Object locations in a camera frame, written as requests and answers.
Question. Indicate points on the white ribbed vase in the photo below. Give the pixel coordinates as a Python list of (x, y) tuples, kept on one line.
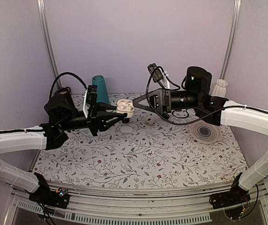
[(219, 89)]

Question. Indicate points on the metal frame post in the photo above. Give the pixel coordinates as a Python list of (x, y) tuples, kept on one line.
[(46, 35), (231, 39)]

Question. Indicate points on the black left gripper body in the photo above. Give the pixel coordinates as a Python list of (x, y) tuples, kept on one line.
[(93, 123)]

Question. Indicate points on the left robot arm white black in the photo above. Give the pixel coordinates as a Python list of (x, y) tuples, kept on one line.
[(42, 137)]

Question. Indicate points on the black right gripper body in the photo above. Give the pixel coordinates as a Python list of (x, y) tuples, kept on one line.
[(192, 101)]

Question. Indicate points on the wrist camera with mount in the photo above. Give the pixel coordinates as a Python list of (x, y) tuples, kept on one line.
[(159, 75), (90, 97)]

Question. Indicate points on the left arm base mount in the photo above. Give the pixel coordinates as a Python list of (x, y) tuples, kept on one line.
[(50, 195)]

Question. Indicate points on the black earbud case left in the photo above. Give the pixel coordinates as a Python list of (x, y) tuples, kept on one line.
[(126, 120)]

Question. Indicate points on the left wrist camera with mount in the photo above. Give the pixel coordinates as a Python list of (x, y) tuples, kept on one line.
[(90, 97)]

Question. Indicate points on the white round earbud case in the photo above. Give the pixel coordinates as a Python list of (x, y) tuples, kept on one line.
[(125, 106)]

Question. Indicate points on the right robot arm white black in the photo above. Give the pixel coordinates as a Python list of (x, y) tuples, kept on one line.
[(221, 111)]

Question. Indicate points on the metal front rail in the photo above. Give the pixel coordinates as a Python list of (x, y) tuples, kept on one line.
[(113, 206)]

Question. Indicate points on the left metal frame post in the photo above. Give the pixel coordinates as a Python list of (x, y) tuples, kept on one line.
[(46, 35)]

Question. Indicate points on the teal tapered vase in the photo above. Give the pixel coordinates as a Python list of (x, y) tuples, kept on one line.
[(102, 95)]

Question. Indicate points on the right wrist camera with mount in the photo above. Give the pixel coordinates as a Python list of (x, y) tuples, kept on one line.
[(159, 75)]

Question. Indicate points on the right metal frame post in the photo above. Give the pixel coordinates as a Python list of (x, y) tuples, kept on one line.
[(231, 39)]

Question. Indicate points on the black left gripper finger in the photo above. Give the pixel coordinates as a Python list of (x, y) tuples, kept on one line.
[(106, 120), (103, 107)]

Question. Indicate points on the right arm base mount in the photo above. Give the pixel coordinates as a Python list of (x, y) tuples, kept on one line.
[(234, 196)]

